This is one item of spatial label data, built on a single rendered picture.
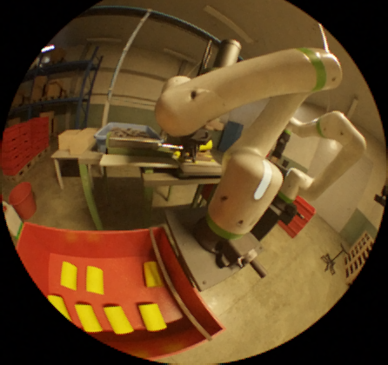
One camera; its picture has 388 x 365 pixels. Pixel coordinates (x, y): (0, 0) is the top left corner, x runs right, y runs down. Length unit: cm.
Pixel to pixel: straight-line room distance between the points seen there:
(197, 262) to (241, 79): 38
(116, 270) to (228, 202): 53
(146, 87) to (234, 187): 575
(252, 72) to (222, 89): 7
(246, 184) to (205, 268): 21
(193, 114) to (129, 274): 60
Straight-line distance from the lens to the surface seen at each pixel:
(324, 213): 602
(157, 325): 50
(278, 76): 25
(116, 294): 58
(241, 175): 21
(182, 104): 21
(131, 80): 588
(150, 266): 52
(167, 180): 47
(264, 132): 38
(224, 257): 31
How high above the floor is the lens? 119
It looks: 23 degrees down
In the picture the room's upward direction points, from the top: 18 degrees clockwise
